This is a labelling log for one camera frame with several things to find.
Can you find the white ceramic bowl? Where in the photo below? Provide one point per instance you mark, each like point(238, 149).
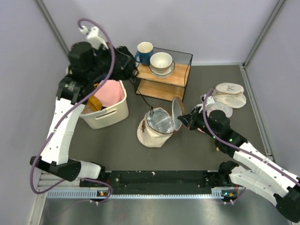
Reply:
point(161, 60)

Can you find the pink bra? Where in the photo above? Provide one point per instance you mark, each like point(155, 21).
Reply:
point(110, 93)

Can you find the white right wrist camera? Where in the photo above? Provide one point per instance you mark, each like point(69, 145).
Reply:
point(207, 101)

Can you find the pink trimmed mesh bag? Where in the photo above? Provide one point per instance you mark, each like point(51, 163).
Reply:
point(213, 106)

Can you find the mustard yellow bra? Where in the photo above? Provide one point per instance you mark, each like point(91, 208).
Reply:
point(94, 104)

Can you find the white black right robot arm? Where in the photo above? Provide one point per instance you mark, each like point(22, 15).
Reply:
point(250, 168)

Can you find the cream mesh laundry bag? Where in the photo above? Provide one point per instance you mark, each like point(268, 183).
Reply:
point(230, 94)

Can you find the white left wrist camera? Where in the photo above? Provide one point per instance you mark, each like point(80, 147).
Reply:
point(93, 37)

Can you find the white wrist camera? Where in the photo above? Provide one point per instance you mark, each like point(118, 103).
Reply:
point(207, 101)
point(93, 37)

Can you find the black bra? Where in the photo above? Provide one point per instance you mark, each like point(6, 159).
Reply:
point(125, 69)

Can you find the grey slotted cable duct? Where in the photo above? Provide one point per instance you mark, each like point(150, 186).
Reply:
point(101, 194)

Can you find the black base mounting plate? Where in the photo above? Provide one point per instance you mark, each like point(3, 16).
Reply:
point(161, 188)

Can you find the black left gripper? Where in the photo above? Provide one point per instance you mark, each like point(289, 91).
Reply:
point(96, 52)

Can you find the black wire wooden shelf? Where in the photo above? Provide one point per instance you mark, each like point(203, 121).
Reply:
point(165, 87)

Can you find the blue ceramic mug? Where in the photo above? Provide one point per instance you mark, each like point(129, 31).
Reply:
point(144, 53)

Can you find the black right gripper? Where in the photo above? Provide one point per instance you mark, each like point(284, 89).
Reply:
point(190, 120)

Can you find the white scalloped plate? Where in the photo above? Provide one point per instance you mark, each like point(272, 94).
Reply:
point(164, 74)

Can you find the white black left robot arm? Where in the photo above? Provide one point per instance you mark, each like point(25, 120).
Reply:
point(71, 98)

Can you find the cream plastic laundry basket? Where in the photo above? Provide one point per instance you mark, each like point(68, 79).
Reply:
point(108, 115)

